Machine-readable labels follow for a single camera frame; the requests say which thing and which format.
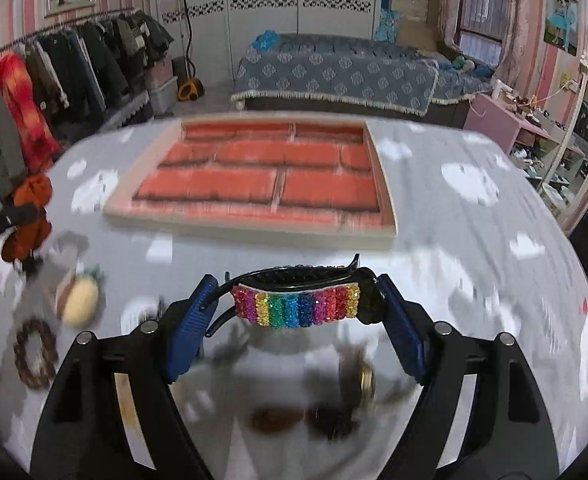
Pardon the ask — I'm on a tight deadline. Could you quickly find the white wardrobe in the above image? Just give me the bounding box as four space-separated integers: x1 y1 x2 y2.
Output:
156 0 385 88

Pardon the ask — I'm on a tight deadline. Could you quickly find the metal clothes rail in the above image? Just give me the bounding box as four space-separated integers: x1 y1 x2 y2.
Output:
0 7 140 68

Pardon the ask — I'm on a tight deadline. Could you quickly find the pink storage box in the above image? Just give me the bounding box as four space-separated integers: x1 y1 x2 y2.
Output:
146 55 175 86

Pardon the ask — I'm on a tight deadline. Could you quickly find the pink curtain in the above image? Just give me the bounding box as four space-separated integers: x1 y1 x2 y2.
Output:
496 0 547 81

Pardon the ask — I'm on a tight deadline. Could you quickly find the bed with blue patterned blanket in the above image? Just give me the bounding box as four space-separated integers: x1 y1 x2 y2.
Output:
231 32 494 128

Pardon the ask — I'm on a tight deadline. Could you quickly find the grey storage box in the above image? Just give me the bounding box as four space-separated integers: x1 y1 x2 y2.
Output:
144 76 179 116

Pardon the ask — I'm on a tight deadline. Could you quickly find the pink desk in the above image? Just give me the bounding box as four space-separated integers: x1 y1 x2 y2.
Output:
464 92 587 161

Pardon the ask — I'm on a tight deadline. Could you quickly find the gold bangle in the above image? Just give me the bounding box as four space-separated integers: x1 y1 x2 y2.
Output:
339 355 377 403

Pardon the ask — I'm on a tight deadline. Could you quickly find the window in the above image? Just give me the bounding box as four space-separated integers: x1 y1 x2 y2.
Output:
458 0 507 63

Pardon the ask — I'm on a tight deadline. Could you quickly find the teal stuffed toy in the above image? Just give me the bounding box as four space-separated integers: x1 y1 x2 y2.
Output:
448 55 489 78

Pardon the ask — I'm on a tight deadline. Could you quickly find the blue cloth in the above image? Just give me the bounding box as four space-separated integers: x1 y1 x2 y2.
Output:
251 30 279 51

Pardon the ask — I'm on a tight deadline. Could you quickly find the garment steamer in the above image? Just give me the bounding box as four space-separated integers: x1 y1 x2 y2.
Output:
171 0 205 102

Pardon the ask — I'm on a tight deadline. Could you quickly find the brick pattern tray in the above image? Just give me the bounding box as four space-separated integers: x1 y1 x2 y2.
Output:
103 117 399 251

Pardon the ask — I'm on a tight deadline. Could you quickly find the yellow plush hair accessory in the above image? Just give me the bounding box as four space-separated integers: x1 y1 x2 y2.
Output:
54 265 106 328

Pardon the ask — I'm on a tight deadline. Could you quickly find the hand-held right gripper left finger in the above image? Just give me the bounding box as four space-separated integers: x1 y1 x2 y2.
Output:
30 274 219 480

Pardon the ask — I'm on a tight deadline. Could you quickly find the wall poster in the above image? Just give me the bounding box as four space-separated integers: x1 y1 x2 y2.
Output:
544 0 579 53

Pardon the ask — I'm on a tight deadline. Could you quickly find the brown hair tie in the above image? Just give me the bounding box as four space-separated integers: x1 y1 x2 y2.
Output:
249 407 307 436

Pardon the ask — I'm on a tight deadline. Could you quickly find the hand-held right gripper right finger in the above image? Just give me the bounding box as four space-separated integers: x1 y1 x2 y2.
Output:
375 274 560 480

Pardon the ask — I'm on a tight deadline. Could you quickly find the orange scrunchie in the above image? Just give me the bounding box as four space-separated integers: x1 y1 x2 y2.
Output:
1 174 55 263

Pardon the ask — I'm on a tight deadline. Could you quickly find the brown wooden bead bracelet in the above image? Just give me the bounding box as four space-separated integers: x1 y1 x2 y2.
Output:
13 317 60 390

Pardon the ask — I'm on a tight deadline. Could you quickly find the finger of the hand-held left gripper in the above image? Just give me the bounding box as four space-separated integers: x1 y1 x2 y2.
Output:
0 204 43 250

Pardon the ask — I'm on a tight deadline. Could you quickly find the turquoise hanging garment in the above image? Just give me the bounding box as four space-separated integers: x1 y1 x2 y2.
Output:
374 0 401 43

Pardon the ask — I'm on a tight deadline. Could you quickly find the rainbow sequin hair clip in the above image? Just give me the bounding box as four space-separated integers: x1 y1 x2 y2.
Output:
206 254 382 338

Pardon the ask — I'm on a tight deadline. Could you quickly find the row of hanging clothes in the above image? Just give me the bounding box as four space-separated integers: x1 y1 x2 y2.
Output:
0 10 175 211

